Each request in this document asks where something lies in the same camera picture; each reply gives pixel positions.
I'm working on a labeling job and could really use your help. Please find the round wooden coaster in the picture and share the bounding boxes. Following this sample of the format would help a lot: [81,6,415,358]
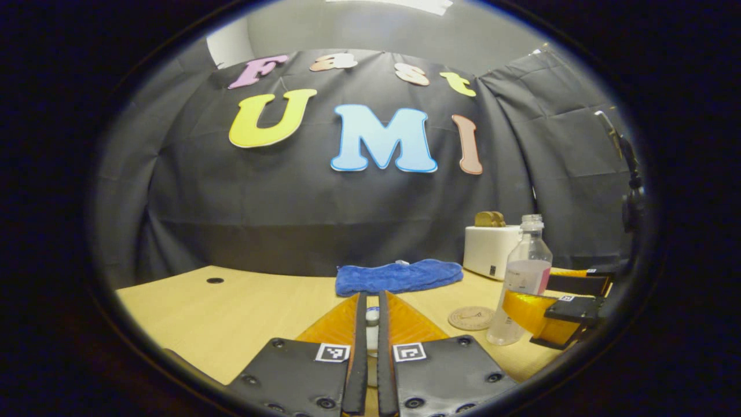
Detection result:
[448,306,496,331]

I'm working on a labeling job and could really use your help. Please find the white toaster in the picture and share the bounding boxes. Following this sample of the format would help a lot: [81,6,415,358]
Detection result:
[463,225,523,281]

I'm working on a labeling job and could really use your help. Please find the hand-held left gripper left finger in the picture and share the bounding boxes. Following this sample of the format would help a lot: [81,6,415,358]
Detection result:
[226,291,369,417]

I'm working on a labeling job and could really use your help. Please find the ceiling light panel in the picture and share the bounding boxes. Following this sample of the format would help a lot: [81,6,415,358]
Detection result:
[324,0,455,16]

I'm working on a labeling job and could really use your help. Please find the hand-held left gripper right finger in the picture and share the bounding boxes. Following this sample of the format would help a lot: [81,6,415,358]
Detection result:
[377,291,518,417]

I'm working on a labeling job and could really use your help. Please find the clear plastic water bottle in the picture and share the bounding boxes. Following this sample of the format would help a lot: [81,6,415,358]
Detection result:
[486,214,553,346]

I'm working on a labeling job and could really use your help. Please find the black backdrop cloth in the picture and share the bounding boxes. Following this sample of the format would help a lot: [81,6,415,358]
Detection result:
[96,49,637,290]

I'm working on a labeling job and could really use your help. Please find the blue towel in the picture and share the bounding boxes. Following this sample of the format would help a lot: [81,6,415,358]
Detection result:
[335,258,464,297]

